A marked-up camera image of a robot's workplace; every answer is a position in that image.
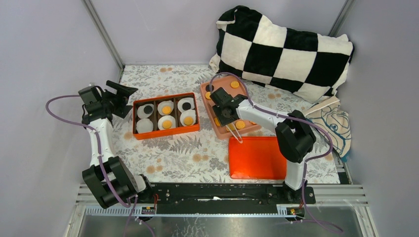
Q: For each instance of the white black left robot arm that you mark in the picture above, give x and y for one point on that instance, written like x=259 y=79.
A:
x=107 y=177

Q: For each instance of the cream blue printed cloth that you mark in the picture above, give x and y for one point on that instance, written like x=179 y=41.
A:
x=329 y=116

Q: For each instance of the orange box lid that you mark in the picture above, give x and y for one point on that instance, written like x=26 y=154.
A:
x=256 y=158

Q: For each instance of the white paper cupcake liner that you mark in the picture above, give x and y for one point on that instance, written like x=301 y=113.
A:
x=171 y=118
x=141 y=114
x=144 y=125
x=164 y=103
x=186 y=99
x=191 y=113

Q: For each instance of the orange compartment box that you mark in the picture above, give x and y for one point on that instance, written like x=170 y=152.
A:
x=156 y=116

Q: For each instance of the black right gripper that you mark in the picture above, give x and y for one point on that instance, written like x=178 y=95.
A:
x=223 y=121

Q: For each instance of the black sandwich cookie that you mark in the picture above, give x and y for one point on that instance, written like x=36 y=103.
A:
x=148 y=109
x=209 y=88
x=186 y=106

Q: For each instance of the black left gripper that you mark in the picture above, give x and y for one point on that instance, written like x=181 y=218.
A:
x=123 y=94

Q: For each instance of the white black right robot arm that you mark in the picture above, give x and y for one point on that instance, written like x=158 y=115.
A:
x=293 y=132

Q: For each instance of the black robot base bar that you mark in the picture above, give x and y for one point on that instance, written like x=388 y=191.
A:
x=213 y=198

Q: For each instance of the black white checkered pillow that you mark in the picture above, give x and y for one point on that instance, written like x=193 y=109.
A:
x=307 y=64

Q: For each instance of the floral tablecloth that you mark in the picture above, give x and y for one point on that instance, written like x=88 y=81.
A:
x=196 y=156

